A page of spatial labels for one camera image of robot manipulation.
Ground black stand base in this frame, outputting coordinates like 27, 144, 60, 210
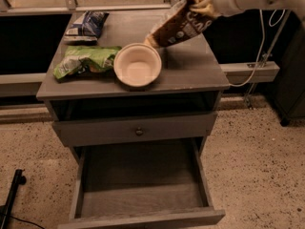
0, 169, 27, 229

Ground green chip bag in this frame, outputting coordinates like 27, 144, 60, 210
53, 46, 121, 80

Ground open grey bottom drawer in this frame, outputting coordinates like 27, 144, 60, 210
58, 138, 225, 229

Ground grey wooden drawer cabinet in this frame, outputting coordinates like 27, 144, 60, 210
35, 8, 231, 229

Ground grey metal floor beam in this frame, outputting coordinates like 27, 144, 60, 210
0, 61, 279, 97

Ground blue chip bag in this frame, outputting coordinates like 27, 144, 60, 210
64, 11, 109, 42

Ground white hanging cable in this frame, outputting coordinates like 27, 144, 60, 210
228, 9, 287, 89

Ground closed grey drawer with knob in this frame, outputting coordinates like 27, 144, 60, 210
53, 112, 216, 147

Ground white paper bowl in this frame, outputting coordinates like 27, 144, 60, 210
113, 43, 162, 88

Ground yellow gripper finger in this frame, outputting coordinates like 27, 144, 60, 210
197, 3, 220, 18

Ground brown chip bag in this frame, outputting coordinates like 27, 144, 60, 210
144, 0, 215, 48

